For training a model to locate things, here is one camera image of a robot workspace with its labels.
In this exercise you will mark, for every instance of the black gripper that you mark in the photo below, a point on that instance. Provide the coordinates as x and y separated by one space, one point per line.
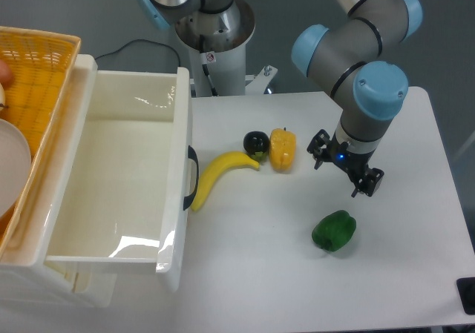
366 180

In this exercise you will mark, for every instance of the green bell pepper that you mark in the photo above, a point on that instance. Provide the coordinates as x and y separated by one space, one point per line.
334 231

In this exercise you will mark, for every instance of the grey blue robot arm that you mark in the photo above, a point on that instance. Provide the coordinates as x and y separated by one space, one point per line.
345 63

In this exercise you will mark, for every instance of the yellow bell pepper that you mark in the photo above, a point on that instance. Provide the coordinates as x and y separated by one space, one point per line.
282 149

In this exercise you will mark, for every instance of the dark purple eggplant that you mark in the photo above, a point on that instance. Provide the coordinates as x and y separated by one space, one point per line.
256 144

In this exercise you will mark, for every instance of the yellow banana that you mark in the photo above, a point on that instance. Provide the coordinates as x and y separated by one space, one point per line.
216 168

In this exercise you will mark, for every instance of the black corner object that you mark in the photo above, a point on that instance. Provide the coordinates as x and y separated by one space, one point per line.
466 286

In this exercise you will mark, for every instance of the white plastic drawer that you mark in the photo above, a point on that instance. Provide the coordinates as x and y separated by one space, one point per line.
122 210

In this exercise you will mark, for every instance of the orange woven basket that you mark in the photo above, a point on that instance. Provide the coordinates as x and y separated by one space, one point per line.
42 63

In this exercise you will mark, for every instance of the white plate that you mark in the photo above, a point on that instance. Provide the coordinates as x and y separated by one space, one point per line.
15 165

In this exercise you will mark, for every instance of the white drawer cabinet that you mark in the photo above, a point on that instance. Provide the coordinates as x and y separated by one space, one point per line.
26 275

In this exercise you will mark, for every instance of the red apple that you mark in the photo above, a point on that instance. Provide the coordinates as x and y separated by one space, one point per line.
6 74

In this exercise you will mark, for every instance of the black drawer handle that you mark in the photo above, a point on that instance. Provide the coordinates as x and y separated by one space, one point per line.
189 199

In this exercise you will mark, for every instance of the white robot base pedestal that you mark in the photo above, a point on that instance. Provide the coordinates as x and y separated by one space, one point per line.
216 43

